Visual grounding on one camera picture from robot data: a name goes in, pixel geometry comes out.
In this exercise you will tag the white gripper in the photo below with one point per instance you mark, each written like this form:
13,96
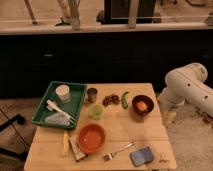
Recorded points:
168,100

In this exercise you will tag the orange apple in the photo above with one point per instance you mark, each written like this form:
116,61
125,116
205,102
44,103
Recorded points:
141,106

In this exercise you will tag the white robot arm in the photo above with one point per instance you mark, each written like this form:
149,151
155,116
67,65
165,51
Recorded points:
185,84

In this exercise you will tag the dark brown bowl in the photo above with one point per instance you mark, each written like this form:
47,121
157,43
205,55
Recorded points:
149,102

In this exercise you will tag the blue sponge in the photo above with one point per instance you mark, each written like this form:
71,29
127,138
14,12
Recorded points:
141,156

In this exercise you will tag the wooden table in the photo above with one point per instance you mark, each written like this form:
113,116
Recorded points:
121,140

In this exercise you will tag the dark red grape bunch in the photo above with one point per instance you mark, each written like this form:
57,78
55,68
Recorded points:
111,99

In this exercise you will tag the silver metal fork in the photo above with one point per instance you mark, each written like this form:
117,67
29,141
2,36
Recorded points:
111,155

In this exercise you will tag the light green plastic cup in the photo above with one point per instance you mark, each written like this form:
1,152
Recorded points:
95,111

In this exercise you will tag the metal cup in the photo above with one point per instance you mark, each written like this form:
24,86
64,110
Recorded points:
92,95

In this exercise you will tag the orange bowl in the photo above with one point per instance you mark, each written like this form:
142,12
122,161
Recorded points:
91,138

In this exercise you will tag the small brown book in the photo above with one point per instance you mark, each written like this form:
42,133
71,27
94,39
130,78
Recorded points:
78,153

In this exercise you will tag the white plastic fork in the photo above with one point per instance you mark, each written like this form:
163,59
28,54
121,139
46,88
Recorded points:
56,108

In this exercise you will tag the yellow banana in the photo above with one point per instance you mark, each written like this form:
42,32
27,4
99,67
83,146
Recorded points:
65,142

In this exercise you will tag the green plastic tray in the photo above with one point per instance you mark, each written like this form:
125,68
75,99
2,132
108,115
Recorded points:
73,107

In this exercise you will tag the white cylindrical container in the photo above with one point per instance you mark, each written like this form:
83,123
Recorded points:
63,92

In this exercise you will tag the grey folded cloth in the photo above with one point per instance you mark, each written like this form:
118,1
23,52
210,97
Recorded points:
57,119

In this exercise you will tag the black chair base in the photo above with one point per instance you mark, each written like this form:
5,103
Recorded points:
13,137

